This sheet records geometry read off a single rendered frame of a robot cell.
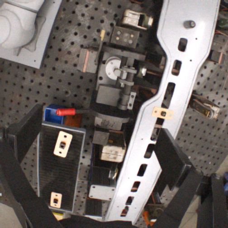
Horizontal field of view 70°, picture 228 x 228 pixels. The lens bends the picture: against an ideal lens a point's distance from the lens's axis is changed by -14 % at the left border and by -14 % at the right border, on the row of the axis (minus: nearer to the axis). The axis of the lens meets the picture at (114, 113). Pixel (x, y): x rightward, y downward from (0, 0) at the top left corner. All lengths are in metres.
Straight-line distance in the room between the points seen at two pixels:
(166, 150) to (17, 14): 0.67
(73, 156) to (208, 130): 0.89
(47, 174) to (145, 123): 0.40
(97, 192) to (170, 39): 0.62
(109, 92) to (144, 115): 0.24
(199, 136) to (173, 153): 1.05
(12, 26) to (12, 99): 0.51
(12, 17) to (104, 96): 0.45
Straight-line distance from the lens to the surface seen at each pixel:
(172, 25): 0.67
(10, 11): 0.74
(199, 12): 0.73
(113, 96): 0.49
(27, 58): 0.97
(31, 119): 0.17
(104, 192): 0.75
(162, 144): 0.20
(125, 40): 0.51
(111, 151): 0.66
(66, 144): 0.56
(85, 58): 0.56
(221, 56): 0.79
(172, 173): 0.17
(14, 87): 1.08
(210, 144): 1.31
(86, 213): 0.95
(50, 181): 0.67
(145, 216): 1.06
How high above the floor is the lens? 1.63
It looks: 68 degrees down
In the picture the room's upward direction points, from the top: 172 degrees clockwise
